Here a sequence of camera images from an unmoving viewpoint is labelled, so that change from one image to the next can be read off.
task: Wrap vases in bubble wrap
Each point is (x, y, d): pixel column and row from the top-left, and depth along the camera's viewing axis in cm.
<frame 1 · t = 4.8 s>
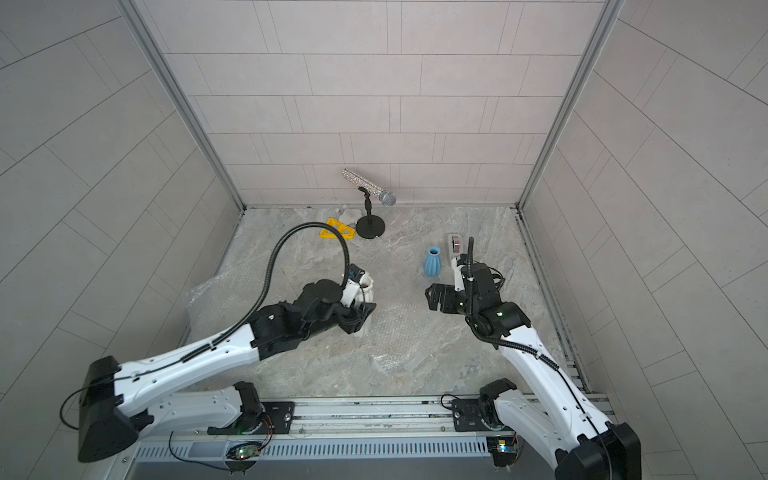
left hand: (372, 301, 73), fingers open
right hand: (437, 292, 79), fingers open
blue ribbed vase: (433, 262, 93), point 8 cm above the table
clear bubble wrap sheet: (400, 342, 84), on the table
glitter microphone: (386, 197, 91), point 23 cm above the table
black microphone stand: (369, 226, 111), point 2 cm above the table
yellow triangle ruler: (345, 231, 110), on the table
white crumpled object: (350, 216, 114), point 2 cm above the table

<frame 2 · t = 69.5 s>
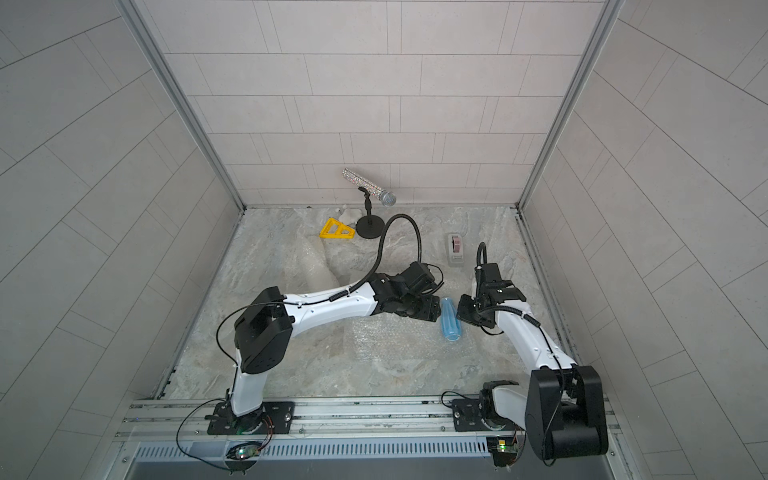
left hand: (439, 313, 82), fingers open
right hand: (460, 310, 86), fingers closed
blue ribbed vase: (451, 324, 83), point 5 cm above the table
the other named things where they were.

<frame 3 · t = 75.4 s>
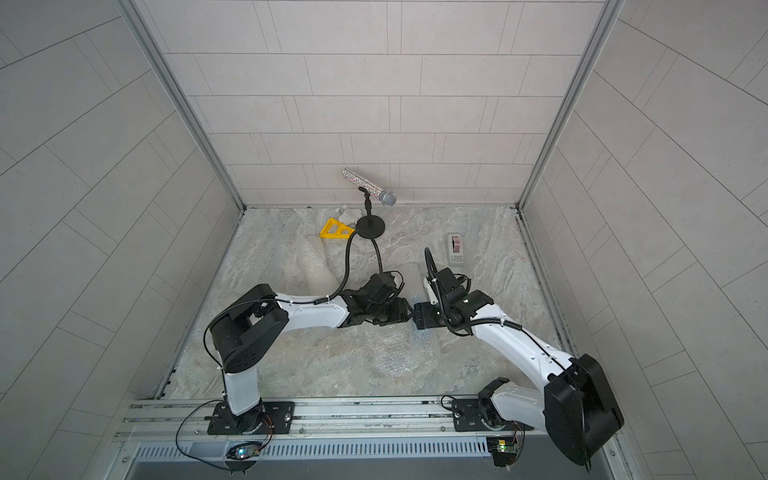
left hand: (415, 316, 87), fingers open
right hand: (423, 316, 83), fingers open
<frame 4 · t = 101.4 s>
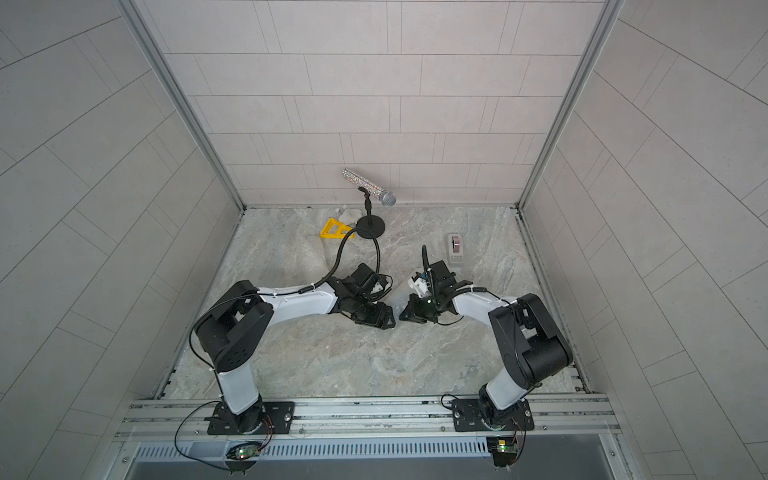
left hand: (391, 320, 88), fingers open
right hand: (401, 315, 86), fingers closed
